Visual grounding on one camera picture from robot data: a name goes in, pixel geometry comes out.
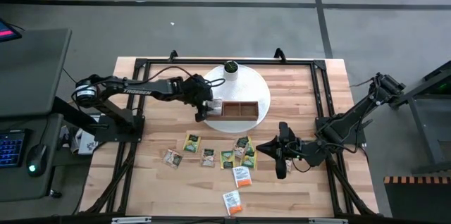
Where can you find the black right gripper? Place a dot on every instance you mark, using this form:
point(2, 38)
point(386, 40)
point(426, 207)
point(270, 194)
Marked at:
point(283, 150)

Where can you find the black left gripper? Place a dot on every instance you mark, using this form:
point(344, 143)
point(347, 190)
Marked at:
point(199, 92)

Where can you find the green yellow tea bag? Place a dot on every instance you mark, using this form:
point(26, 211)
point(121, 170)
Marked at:
point(249, 161)
point(191, 143)
point(228, 159)
point(251, 148)

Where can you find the small wooden tray with packets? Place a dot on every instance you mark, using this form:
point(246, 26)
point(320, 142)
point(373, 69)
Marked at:
point(208, 157)

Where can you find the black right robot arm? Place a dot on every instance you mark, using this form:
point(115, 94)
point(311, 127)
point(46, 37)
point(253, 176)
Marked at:
point(352, 115)

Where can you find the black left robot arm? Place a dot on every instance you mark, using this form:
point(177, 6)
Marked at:
point(141, 90)

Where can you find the brown wooden compartment box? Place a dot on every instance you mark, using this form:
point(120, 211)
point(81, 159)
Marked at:
point(243, 110)

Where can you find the white ceramic plant pot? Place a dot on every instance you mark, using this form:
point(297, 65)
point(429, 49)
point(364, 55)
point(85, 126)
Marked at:
point(230, 76)

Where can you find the white round woven placemat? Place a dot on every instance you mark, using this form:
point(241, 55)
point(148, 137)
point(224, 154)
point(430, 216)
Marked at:
point(246, 86)

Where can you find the small green succulent plant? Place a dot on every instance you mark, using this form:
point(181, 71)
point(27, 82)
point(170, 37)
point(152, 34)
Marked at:
point(231, 66)

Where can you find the white printed cardboard box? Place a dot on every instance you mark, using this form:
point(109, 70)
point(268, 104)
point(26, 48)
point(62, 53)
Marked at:
point(86, 144)

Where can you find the black diagonal beam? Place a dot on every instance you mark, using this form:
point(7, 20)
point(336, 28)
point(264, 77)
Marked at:
point(67, 109)

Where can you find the dark grey metal stand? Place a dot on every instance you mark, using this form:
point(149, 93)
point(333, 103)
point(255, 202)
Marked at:
point(423, 129)

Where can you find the black case orange striped edge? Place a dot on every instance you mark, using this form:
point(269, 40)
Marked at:
point(419, 203)

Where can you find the black desk caster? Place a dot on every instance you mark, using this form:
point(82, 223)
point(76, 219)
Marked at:
point(55, 193)

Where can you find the black computer mouse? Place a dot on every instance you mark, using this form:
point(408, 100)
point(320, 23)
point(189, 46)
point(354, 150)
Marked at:
point(37, 158)

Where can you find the dark grey side table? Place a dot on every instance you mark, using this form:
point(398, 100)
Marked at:
point(31, 72)

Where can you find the backlit black keyboard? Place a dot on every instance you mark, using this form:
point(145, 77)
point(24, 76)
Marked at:
point(10, 148)

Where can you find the dark grey keyboard desk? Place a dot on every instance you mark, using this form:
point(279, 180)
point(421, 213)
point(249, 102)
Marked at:
point(21, 185)

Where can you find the screen with pink bar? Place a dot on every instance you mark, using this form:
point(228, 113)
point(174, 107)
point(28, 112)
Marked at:
point(7, 32)

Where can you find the black aluminium table frame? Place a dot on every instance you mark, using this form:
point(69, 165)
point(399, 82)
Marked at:
point(253, 61)

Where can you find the silver metal bracket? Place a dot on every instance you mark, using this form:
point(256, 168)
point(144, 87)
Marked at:
point(327, 221)
point(131, 220)

